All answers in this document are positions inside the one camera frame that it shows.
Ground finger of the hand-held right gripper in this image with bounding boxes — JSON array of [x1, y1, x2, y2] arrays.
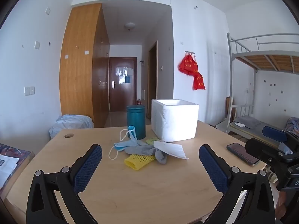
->
[[245, 138, 294, 166], [262, 126, 299, 150]]

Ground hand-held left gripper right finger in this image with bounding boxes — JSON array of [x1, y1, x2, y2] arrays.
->
[[198, 144, 276, 224]]

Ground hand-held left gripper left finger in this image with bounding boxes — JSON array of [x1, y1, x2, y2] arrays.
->
[[26, 144, 102, 224]]

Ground blue face mask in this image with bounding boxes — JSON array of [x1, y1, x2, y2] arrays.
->
[[109, 125, 146, 161]]

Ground white face mask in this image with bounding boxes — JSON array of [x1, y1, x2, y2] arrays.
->
[[153, 141, 189, 160]]

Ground yellow foam net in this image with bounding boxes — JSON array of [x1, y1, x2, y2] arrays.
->
[[124, 153, 156, 171]]

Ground grey sock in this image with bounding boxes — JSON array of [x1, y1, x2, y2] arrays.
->
[[124, 145, 168, 164]]

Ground white foam box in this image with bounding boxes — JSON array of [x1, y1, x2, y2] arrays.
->
[[151, 99, 200, 143]]

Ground black smartphone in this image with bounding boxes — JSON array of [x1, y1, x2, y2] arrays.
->
[[226, 142, 260, 167]]

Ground colourful bedding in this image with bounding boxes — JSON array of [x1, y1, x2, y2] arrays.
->
[[285, 118, 299, 133]]

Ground grey folded cloth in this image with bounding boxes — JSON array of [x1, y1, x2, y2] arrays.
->
[[234, 116, 260, 129]]

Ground light blue cloth bundle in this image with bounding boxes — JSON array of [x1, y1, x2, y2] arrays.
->
[[49, 114, 94, 139]]

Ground brown wooden board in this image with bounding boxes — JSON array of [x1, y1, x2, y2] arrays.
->
[[225, 97, 234, 122]]

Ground teal metal canister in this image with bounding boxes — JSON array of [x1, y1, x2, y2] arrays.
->
[[126, 105, 147, 140]]

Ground grey metal bunk bed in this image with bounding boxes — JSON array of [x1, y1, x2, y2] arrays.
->
[[226, 32, 299, 145]]

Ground brown entry door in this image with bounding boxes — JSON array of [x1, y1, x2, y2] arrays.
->
[[109, 57, 137, 112]]

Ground printed newspaper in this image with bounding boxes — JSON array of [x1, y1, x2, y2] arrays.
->
[[0, 154, 20, 189]]

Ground red cloth bag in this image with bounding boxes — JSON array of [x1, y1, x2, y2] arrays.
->
[[179, 55, 193, 75], [193, 73, 206, 91], [189, 57, 199, 75]]

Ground wooden wardrobe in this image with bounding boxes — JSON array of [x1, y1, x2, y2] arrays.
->
[[59, 3, 110, 128]]

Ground brown side door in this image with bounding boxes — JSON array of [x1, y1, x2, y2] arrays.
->
[[147, 40, 158, 119]]

